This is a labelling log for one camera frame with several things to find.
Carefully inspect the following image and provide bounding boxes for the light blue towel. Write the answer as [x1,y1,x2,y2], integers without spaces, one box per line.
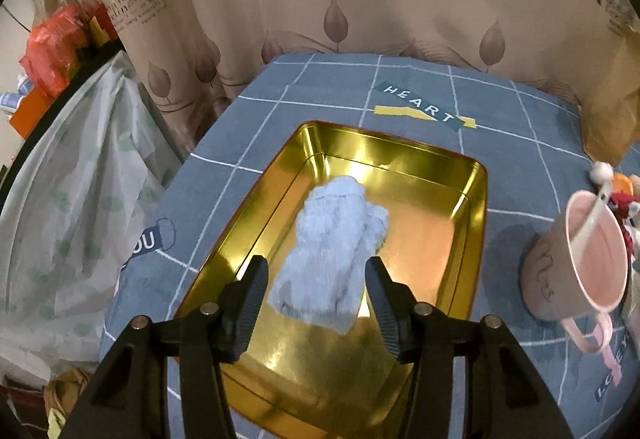
[267,176,390,335]

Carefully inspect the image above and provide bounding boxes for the red and white fabric scrunchie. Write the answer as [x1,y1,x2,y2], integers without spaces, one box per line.
[608,192,639,265]

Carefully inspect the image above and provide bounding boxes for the brown crumpled cloth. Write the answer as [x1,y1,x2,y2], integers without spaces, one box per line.
[43,367,90,439]

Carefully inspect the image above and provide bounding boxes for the pink ceramic mug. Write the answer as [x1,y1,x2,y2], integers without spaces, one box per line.
[520,187,628,353]

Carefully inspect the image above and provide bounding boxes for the white green patterned plastic bag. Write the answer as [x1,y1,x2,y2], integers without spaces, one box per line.
[1,52,183,386]

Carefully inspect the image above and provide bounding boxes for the orange rubber toy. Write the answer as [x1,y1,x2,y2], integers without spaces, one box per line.
[589,162,639,196]

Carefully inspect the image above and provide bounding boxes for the white ceramic spoon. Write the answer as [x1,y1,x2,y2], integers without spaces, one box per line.
[570,182,613,266]

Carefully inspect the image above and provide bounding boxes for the blue checked tablecloth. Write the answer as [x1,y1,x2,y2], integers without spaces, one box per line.
[103,55,639,438]

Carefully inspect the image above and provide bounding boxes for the brown kraft snack bag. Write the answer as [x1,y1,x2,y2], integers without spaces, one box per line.
[580,29,639,166]

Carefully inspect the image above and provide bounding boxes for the orange box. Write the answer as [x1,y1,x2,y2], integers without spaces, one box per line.
[9,87,54,139]

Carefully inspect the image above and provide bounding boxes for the plastic water bottle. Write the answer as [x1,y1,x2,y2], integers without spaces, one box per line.
[0,74,32,114]

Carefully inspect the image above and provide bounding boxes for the orange red plastic bag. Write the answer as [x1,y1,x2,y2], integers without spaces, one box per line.
[20,0,118,98]

